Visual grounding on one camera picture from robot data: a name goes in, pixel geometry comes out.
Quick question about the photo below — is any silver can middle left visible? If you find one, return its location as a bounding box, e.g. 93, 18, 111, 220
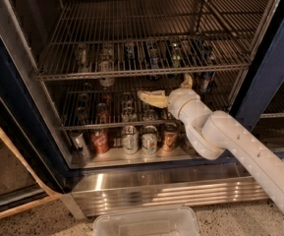
76, 43, 87, 71

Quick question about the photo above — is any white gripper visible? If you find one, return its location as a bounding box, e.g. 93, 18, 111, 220
138, 73, 200, 118

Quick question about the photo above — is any green soda can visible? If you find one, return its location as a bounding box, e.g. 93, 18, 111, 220
169, 42, 182, 68

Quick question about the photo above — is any clear plastic bin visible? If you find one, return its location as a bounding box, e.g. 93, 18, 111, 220
92, 206, 200, 236

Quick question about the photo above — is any red cola can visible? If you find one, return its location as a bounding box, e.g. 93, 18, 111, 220
90, 129, 109, 153

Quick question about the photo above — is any glass fridge door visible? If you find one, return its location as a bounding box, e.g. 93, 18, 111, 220
0, 100, 61, 219

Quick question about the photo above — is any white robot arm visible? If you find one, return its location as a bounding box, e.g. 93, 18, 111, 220
138, 75, 284, 214

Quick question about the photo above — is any white green can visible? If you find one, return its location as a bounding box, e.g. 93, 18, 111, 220
122, 125, 139, 154

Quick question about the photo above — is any orange brown can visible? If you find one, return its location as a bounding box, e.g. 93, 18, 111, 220
162, 123, 179, 151

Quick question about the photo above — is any stainless steel commercial fridge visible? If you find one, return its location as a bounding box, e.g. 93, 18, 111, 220
0, 0, 284, 218

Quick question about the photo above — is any middle wire fridge shelf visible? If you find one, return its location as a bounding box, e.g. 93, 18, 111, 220
46, 70, 241, 131

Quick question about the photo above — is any blue striped can right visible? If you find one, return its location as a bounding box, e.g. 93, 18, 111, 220
199, 46, 216, 93

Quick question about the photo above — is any white red can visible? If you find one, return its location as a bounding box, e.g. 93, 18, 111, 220
142, 125, 158, 155

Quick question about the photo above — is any white can middle shelf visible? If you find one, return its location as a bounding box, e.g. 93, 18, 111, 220
99, 42, 115, 88

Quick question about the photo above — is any silver blue can bottom shelf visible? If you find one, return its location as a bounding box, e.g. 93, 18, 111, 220
69, 130, 89, 157

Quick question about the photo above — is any upper wire fridge shelf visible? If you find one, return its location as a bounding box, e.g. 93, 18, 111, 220
36, 0, 268, 81

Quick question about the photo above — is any dark blue can middle shelf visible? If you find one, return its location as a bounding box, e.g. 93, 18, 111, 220
124, 42, 136, 61

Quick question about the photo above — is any wire fridge shelf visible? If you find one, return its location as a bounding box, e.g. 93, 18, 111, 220
36, 0, 268, 81
46, 70, 241, 131

